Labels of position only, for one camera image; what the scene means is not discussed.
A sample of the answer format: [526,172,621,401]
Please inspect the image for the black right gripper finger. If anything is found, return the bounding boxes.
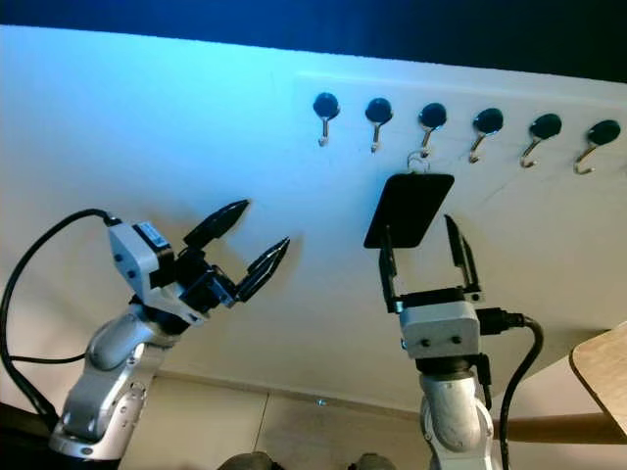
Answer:
[443,212,482,294]
[379,244,402,307]

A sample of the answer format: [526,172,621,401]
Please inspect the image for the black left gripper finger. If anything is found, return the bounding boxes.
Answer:
[234,236,293,304]
[183,199,252,251]

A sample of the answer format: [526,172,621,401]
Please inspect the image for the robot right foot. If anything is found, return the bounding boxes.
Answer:
[352,452,400,470]

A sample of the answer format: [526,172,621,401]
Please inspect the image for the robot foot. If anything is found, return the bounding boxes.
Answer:
[221,451,277,470]
[352,452,400,470]

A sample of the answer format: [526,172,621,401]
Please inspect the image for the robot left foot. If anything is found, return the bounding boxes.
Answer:
[221,451,277,470]

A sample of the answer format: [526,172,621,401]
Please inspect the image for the black robot torso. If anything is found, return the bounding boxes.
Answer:
[0,399,62,470]

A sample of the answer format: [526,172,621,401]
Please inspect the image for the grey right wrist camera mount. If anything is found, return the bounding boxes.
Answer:
[399,298,482,356]

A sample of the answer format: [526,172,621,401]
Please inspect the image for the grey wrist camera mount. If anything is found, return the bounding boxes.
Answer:
[399,298,482,356]
[107,220,193,324]

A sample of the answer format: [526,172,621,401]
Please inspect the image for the black key fob with ring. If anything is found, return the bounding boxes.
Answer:
[363,151,457,251]

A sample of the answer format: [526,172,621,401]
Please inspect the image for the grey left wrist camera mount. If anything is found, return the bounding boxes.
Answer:
[107,220,193,324]

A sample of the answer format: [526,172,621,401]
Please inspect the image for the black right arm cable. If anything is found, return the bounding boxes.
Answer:
[478,307,546,470]

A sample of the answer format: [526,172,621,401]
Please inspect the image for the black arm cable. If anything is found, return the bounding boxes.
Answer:
[478,307,546,470]
[0,208,123,428]

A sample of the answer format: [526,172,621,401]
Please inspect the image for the black round wall hook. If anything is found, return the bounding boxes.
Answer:
[364,96,395,155]
[574,118,623,176]
[519,113,564,169]
[313,91,342,149]
[417,101,449,160]
[468,107,506,165]

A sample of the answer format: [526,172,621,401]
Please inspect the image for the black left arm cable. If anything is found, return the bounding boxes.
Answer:
[0,208,123,428]

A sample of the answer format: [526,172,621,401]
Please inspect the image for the white hook rail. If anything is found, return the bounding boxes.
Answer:
[294,69,627,150]

